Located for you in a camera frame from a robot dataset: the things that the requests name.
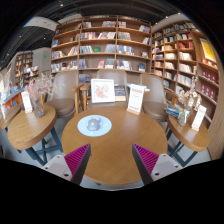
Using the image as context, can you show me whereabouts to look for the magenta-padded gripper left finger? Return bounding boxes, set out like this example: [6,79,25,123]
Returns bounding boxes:
[41,143,92,186]

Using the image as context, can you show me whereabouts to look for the white framed flower picture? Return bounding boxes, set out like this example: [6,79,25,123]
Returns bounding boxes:
[90,78,116,104]

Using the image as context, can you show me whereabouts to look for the curved wooden bookshelf unit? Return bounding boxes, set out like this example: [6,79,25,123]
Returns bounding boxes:
[150,19,223,134]

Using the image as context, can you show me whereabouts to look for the stack of books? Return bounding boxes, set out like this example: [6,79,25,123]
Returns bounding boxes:
[164,103,183,118]

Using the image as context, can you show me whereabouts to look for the round wooden side table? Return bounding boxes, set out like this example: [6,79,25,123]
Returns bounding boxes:
[7,103,64,167]
[165,114,212,168]

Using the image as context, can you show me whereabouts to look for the wide wooden bookshelf unit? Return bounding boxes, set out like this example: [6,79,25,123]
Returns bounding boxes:
[49,14,153,74]

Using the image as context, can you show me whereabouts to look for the round light blue mouse pad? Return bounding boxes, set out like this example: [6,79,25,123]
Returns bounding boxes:
[77,114,113,138]

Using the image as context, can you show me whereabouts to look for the blue book display rack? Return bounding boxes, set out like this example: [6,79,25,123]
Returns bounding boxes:
[0,68,25,118]

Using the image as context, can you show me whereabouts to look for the small white sign with stand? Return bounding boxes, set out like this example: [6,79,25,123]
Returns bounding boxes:
[190,104,208,132]
[20,89,34,114]

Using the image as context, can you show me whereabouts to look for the white hanging ceiling sign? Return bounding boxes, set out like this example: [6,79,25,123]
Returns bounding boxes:
[23,15,60,33]

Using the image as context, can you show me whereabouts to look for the grey computer mouse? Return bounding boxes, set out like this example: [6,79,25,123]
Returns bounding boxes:
[86,117,103,132]

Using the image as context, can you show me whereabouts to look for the brown armchair with wooden arms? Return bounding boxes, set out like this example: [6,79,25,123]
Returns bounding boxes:
[79,68,129,109]
[44,70,84,119]
[139,73,178,123]

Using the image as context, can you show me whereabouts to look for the distant wooden bookshelf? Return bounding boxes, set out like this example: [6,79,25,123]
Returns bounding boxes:
[13,49,41,88]

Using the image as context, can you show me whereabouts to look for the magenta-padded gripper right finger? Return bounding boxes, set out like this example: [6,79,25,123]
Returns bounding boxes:
[131,143,184,186]

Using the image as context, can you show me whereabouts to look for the dark book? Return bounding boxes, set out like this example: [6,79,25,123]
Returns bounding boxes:
[114,84,128,102]

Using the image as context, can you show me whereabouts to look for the glass vase with beige flowers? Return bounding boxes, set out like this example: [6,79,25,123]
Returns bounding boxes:
[176,75,203,127]

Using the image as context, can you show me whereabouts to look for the glass vase with pink flowers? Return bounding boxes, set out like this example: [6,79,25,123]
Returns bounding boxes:
[26,73,56,119]

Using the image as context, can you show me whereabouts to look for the white sign on wooden base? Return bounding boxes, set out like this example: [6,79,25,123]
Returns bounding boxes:
[126,83,146,116]

